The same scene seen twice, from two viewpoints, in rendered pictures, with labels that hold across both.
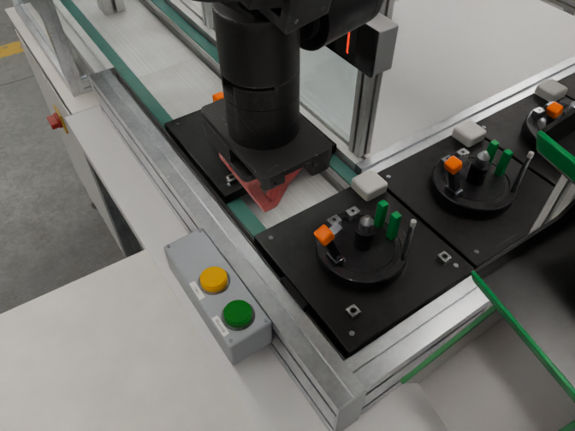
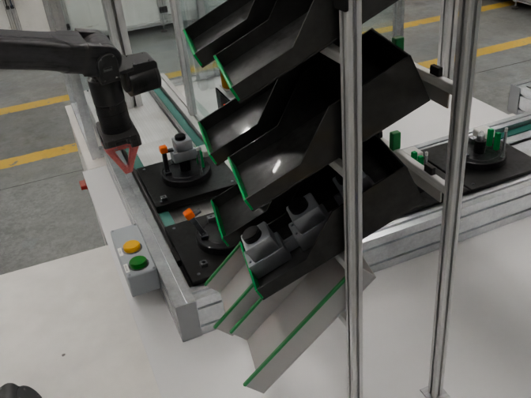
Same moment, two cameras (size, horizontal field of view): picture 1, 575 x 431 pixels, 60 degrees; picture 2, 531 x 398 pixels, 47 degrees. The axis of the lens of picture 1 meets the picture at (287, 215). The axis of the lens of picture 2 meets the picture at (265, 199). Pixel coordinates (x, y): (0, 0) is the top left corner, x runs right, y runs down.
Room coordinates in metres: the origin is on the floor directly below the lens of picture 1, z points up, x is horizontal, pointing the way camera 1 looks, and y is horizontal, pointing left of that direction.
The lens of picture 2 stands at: (-0.64, -0.50, 1.80)
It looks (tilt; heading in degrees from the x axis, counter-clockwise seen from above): 32 degrees down; 14
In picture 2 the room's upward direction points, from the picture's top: 6 degrees counter-clockwise
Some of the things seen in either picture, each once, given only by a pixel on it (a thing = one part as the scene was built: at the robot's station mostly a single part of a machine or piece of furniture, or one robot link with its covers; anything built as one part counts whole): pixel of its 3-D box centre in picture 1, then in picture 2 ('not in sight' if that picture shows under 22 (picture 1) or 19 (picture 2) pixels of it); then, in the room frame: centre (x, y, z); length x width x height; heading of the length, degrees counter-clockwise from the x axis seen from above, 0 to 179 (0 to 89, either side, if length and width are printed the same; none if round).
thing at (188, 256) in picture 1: (216, 292); (134, 257); (0.42, 0.11, 0.93); 0.21 x 0.07 x 0.06; 34
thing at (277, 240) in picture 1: (364, 233); (224, 222); (0.47, -0.11, 1.01); 0.24 x 0.24 x 0.13; 34
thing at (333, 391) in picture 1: (196, 206); (143, 218); (0.61, 0.16, 0.91); 0.89 x 0.06 x 0.11; 34
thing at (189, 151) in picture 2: not in sight; (185, 145); (0.76, 0.07, 1.06); 0.08 x 0.04 x 0.07; 125
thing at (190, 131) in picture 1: (248, 137); (187, 178); (0.75, 0.07, 0.96); 0.24 x 0.24 x 0.02; 34
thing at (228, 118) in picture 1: (263, 107); (114, 118); (0.32, 0.02, 1.35); 0.10 x 0.07 x 0.07; 34
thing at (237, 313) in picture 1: (238, 315); (138, 264); (0.36, 0.07, 0.96); 0.04 x 0.04 x 0.02
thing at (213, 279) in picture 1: (214, 280); (132, 247); (0.42, 0.11, 0.96); 0.04 x 0.04 x 0.02
